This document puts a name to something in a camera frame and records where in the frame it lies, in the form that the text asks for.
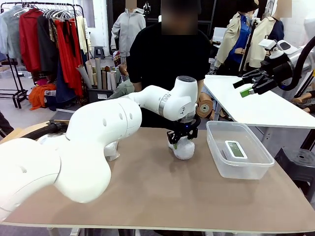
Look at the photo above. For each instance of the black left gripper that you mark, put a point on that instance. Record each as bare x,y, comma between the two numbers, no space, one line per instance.
184,129

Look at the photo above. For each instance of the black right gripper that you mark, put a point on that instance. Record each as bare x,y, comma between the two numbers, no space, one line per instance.
280,71

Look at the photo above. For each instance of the bubble-wrapped clock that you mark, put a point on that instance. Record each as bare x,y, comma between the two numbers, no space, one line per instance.
112,152
184,150

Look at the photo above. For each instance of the white digital clock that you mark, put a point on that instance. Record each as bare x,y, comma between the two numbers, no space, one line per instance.
235,150

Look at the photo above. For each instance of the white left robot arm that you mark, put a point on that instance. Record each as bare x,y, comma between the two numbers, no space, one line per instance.
98,127

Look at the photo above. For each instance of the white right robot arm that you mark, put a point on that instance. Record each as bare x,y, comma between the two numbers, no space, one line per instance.
288,46

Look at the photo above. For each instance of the white table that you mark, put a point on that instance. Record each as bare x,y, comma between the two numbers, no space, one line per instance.
233,105

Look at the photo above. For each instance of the black tripod pole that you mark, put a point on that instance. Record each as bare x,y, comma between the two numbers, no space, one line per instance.
247,49

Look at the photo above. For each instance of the thick brown paper roll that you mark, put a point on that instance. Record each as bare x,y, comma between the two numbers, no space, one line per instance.
205,107

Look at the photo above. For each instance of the small white cabinet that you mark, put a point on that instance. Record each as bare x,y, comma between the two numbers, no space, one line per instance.
212,65

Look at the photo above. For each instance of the clear plastic container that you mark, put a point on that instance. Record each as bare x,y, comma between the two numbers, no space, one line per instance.
221,167

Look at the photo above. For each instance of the lying mannequin legs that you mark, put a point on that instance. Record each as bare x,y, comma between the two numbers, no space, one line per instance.
301,99

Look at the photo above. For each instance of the mannequin beige coat blue shirt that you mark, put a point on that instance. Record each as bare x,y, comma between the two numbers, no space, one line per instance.
233,37

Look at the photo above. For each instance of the mannequin beige coat navy top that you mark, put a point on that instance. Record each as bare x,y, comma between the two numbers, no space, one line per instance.
263,27

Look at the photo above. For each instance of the white monitor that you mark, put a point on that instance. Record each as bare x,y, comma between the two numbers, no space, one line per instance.
219,34

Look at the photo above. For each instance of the seated mannequin grey-green shirt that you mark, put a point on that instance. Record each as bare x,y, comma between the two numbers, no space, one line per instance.
124,88

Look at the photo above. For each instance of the person in black sweater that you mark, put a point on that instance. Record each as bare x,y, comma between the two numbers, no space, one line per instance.
172,61

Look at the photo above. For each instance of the white paper tube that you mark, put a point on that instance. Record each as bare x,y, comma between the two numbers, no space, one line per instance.
109,81

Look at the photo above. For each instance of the dark grey storage bin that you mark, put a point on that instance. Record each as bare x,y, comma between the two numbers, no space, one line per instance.
98,96

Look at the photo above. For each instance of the black plastic stool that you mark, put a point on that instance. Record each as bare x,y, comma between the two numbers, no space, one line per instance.
300,167

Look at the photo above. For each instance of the brown paper tube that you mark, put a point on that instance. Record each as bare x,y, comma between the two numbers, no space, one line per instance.
104,79

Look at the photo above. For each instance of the red booklet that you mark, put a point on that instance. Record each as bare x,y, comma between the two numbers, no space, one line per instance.
117,59

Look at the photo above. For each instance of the tall grey tube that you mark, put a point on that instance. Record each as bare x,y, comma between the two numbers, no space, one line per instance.
99,73

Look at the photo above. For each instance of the cream paper roll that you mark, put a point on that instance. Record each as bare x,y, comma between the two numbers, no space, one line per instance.
90,72

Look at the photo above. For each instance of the grey leaning paper roll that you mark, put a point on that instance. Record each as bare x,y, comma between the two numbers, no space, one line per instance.
85,77

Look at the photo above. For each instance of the grey step stool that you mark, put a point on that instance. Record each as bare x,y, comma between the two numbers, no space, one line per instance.
99,52

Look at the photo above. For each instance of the navy hanging trousers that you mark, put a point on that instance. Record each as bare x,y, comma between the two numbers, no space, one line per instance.
64,83

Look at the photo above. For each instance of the long red hanging dress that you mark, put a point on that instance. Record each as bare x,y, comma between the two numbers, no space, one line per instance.
69,61

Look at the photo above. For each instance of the black clothes rack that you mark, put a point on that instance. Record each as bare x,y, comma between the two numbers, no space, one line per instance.
78,37

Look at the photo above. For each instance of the orange cloth pile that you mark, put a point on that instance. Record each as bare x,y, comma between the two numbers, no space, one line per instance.
40,96

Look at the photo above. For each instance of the dark grey hanging garment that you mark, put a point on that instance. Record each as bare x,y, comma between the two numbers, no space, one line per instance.
46,46

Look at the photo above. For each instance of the open cardboard box with flap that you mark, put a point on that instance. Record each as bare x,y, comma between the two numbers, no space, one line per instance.
14,134

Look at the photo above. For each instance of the red hanging shirt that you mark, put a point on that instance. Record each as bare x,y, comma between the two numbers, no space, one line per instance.
29,41

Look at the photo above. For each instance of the light grey hanging garment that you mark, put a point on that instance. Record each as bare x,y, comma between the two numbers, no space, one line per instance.
12,32

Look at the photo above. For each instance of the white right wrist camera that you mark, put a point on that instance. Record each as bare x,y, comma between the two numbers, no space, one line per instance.
267,44

